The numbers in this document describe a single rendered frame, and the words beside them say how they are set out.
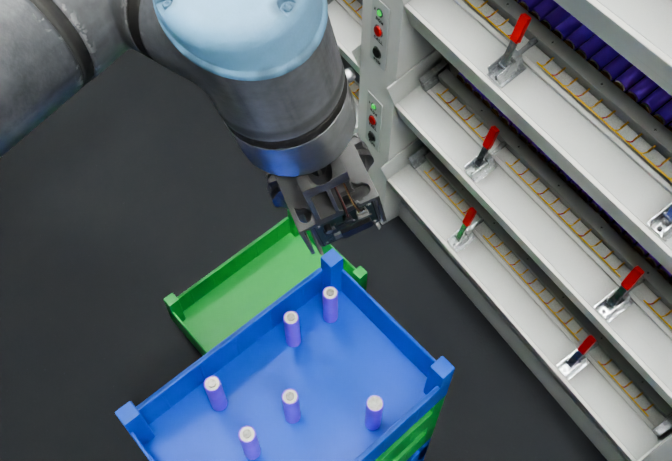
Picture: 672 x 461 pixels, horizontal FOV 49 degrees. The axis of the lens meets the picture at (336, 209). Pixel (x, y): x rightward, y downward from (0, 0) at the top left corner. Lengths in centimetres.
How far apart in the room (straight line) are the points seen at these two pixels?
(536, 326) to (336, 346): 42
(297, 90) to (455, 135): 71
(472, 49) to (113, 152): 90
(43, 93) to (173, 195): 108
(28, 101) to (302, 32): 16
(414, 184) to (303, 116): 87
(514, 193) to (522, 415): 42
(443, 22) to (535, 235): 32
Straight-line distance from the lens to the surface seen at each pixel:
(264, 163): 52
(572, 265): 105
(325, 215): 58
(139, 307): 142
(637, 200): 88
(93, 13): 48
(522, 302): 123
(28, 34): 46
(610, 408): 120
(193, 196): 153
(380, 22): 111
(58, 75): 47
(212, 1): 42
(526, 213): 108
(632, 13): 77
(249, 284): 140
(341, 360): 89
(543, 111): 93
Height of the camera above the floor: 123
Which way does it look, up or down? 56 degrees down
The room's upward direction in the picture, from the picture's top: straight up
